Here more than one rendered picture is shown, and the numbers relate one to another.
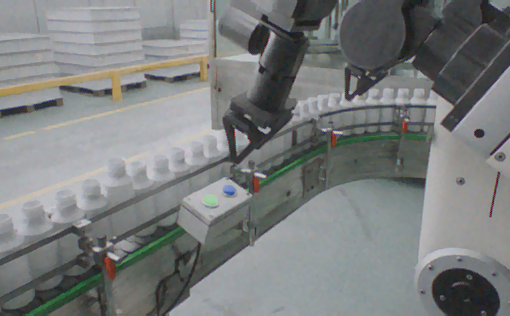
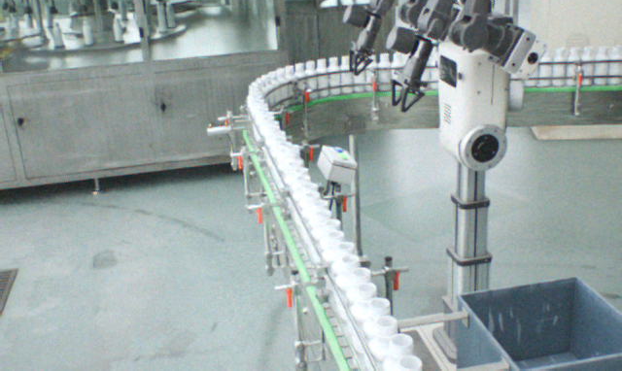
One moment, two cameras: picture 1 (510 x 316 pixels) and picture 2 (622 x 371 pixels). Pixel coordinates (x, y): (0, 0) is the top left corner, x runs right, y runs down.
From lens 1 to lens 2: 1.75 m
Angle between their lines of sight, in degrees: 43
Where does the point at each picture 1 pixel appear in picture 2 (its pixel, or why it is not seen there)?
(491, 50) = (511, 35)
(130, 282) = not seen: hidden behind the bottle
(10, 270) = not seen: hidden behind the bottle
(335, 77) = (78, 77)
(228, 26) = (400, 43)
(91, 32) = not seen: outside the picture
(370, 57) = (475, 45)
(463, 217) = (480, 109)
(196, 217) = (345, 167)
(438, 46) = (495, 37)
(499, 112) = (518, 55)
